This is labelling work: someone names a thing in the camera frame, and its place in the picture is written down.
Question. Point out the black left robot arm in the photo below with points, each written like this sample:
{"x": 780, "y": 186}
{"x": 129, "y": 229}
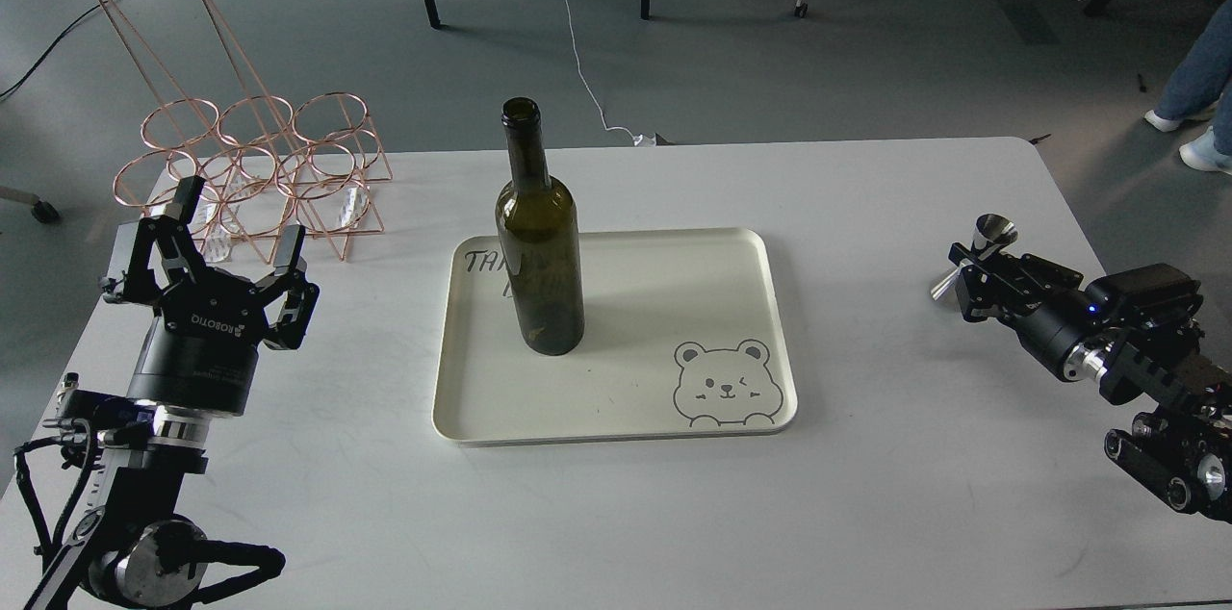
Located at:
{"x": 102, "y": 490}

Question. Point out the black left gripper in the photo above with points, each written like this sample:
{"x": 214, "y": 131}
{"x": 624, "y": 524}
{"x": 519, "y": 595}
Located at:
{"x": 201, "y": 349}

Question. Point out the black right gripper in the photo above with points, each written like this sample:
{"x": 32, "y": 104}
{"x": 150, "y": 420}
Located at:
{"x": 1061, "y": 331}

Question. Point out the dark green wine bottle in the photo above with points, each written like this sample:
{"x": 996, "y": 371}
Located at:
{"x": 537, "y": 222}

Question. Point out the copper wire wine rack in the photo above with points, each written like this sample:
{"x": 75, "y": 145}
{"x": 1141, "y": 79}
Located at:
{"x": 266, "y": 161}

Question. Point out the person in blue jeans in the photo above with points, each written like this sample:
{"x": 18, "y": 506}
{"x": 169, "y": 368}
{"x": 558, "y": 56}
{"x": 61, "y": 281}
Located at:
{"x": 1198, "y": 89}

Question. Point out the silver metal jigger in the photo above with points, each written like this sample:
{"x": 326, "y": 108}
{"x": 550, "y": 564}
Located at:
{"x": 991, "y": 234}

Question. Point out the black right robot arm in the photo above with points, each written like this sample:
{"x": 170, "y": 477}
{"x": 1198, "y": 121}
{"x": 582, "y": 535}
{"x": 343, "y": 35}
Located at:
{"x": 1133, "y": 333}

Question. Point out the cream bear serving tray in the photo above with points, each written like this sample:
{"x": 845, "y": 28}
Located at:
{"x": 683, "y": 338}

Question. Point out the black chair caster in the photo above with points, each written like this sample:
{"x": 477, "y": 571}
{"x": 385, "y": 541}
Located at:
{"x": 41, "y": 210}

